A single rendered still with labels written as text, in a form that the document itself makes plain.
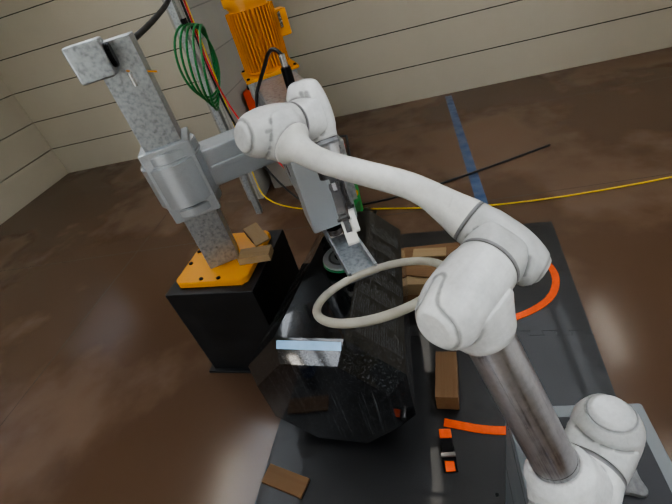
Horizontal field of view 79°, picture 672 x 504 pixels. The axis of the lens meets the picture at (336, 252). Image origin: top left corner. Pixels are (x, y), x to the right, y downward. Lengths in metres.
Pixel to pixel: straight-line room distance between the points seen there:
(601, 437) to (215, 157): 1.99
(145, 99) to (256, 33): 0.62
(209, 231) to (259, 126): 1.60
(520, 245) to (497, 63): 5.93
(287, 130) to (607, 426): 1.00
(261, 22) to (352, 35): 4.28
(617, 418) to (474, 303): 0.58
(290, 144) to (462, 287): 0.47
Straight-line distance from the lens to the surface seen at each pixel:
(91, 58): 2.13
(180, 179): 2.25
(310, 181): 1.75
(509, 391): 0.91
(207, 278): 2.54
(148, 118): 2.24
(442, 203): 0.90
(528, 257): 0.87
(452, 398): 2.36
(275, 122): 0.92
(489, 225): 0.87
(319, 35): 6.52
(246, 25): 2.26
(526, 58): 6.79
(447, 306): 0.73
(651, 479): 1.48
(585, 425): 1.22
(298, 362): 1.86
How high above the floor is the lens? 2.13
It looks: 36 degrees down
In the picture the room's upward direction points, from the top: 17 degrees counter-clockwise
